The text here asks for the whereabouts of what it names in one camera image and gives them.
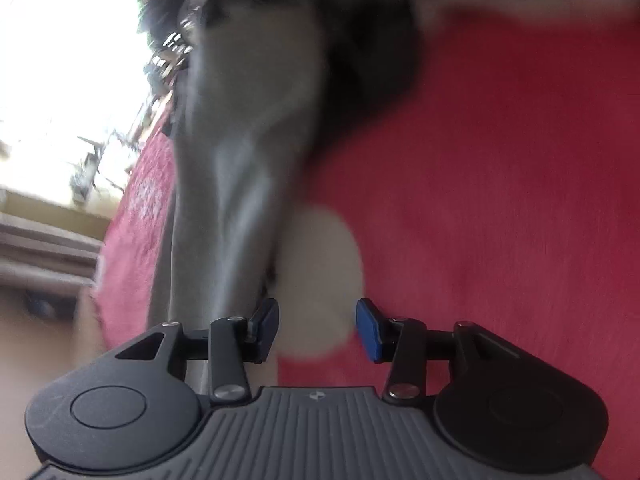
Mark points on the pink floral blanket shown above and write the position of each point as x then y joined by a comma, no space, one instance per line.
475,185

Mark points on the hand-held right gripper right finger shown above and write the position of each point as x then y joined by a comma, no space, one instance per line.
369,330

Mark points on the grey curtain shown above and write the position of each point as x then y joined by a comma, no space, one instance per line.
45,255

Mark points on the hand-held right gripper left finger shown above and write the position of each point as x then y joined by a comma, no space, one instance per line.
264,330

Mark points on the grey plaid shirt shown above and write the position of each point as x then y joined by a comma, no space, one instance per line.
370,55

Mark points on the grey sweatshirt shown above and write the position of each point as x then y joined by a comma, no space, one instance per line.
235,160

